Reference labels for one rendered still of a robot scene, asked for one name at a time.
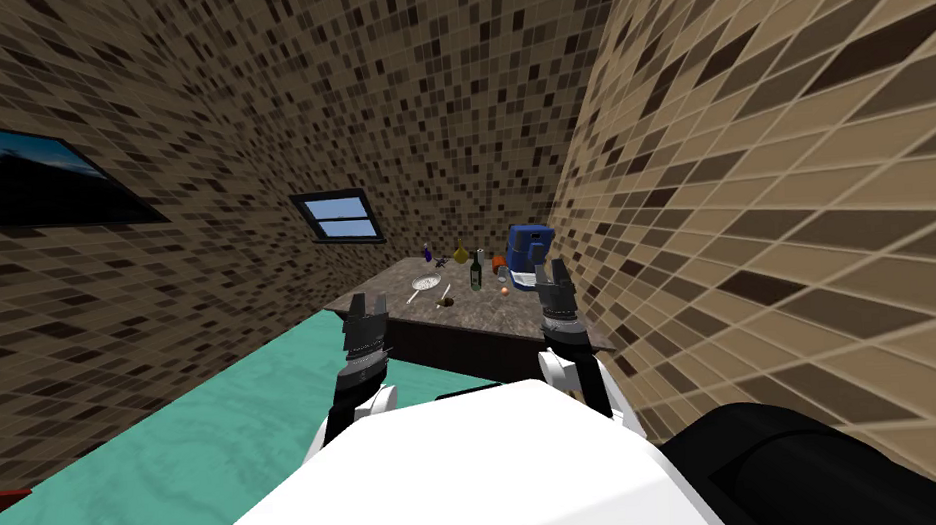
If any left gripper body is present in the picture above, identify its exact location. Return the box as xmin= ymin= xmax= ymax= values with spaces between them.
xmin=340 ymin=311 xmax=395 ymax=361

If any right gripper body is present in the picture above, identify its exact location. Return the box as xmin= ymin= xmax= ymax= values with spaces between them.
xmin=534 ymin=282 xmax=581 ymax=323

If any blue coffee machine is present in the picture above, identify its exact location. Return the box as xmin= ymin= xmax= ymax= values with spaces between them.
xmin=503 ymin=222 xmax=559 ymax=292

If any grey stone topped table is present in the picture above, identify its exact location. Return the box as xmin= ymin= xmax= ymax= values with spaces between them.
xmin=322 ymin=246 xmax=615 ymax=393

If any small bright window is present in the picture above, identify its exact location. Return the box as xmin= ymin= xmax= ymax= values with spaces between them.
xmin=287 ymin=187 xmax=388 ymax=250

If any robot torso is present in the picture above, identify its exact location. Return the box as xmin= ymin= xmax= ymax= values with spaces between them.
xmin=174 ymin=368 xmax=733 ymax=525

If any large dark window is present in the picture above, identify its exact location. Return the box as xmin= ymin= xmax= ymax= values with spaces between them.
xmin=0 ymin=109 xmax=171 ymax=233

